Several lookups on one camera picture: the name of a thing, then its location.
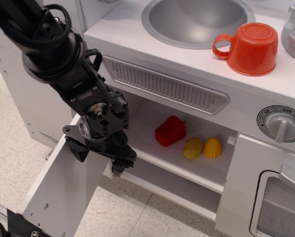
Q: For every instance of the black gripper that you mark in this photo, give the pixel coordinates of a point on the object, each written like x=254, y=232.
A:
x=82, y=139

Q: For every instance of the white cabinet door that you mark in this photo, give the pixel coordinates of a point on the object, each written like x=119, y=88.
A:
x=60, y=195

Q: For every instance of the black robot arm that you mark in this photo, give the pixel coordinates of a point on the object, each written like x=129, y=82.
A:
x=54, y=53

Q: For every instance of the silver fridge emblem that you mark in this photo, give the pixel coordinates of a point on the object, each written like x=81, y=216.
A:
x=49, y=136

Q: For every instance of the white fridge door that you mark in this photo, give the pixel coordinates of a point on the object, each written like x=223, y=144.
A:
x=39, y=104

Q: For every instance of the red toy bell pepper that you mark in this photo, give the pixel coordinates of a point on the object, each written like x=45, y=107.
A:
x=171, y=131

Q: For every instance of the silver vent grille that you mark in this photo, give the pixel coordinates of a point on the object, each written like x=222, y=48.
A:
x=201, y=98

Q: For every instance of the yellow toy potato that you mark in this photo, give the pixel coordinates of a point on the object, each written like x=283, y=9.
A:
x=192, y=148

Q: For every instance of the yellow toy corn piece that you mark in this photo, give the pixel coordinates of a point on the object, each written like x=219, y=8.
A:
x=212, y=148

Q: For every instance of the white toy kitchen unit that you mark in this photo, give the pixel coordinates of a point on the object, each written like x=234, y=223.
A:
x=221, y=189

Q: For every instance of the silver sink bowl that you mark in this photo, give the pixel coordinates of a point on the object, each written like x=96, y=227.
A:
x=194, y=24

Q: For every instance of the oven door with window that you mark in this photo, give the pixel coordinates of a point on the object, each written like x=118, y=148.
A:
x=273, y=212

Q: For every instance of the silver timer knob dial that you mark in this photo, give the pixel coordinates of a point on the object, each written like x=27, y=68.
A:
x=278, y=123

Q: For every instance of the orange plastic cup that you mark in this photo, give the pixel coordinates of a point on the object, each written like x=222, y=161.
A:
x=252, y=51

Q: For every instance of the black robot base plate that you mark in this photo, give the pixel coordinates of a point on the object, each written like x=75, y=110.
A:
x=14, y=225

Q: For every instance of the silver oven handle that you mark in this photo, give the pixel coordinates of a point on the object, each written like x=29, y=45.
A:
x=287, y=175

